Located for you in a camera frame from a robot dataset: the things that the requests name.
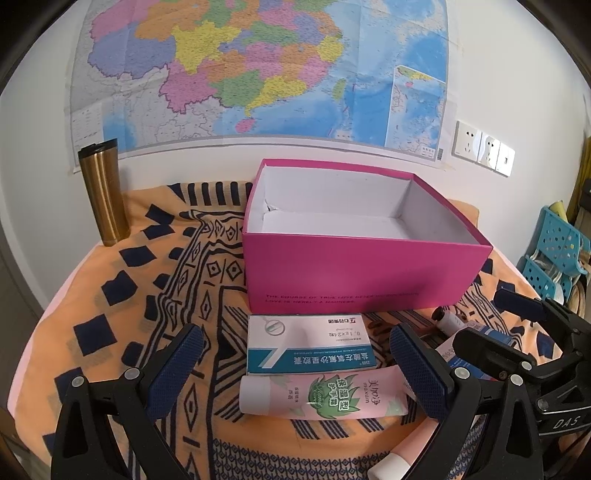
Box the colourful wall map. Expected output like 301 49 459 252
65 0 451 174

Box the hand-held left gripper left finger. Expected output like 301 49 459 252
51 324 205 480

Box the orange patterned blanket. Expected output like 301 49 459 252
9 182 561 480

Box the white teal medicine box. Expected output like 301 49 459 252
246 315 374 376

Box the blue perforated plastic rack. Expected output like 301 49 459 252
517 205 587 305

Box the yellow garment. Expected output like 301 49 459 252
571 136 591 222

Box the pink aloe print tube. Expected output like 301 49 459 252
239 367 419 418

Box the gold metal tumbler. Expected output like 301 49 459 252
78 137 130 247

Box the blue and white box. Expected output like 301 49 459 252
434 322 514 367

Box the small white bottle black cap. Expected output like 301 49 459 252
431 307 467 333

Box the white wall socket plate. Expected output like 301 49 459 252
452 120 482 162
497 143 516 176
478 131 501 169

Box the pink cardboard box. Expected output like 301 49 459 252
241 158 494 315

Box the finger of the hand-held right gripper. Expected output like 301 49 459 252
452 329 591 398
494 287 591 352

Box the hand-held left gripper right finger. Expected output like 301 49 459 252
389 324 546 480

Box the plain pink tube white cap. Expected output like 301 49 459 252
368 411 444 480

